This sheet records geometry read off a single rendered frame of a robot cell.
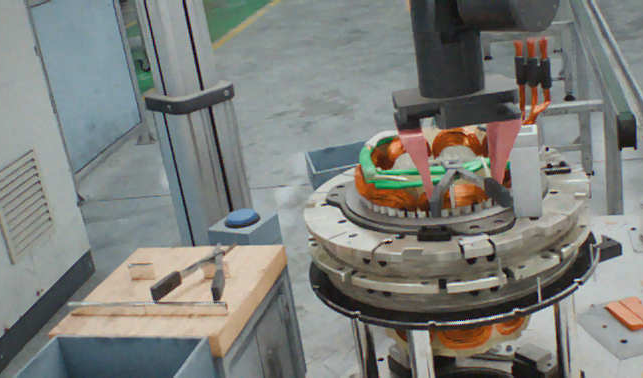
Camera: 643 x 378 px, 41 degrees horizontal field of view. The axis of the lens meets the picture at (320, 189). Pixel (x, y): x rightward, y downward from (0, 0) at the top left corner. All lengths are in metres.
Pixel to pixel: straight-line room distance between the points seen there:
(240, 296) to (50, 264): 2.66
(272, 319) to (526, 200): 0.31
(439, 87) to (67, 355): 0.46
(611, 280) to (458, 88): 0.77
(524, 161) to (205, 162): 0.58
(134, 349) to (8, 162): 2.49
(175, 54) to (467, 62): 0.64
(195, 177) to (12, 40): 2.20
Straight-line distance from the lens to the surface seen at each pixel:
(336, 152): 1.32
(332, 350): 1.33
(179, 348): 0.86
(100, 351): 0.90
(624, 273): 1.48
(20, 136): 3.42
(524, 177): 0.90
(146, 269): 0.98
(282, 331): 1.02
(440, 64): 0.74
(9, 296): 3.30
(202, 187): 1.33
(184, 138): 1.31
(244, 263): 0.97
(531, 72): 1.01
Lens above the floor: 1.46
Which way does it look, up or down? 20 degrees down
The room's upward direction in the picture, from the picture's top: 10 degrees counter-clockwise
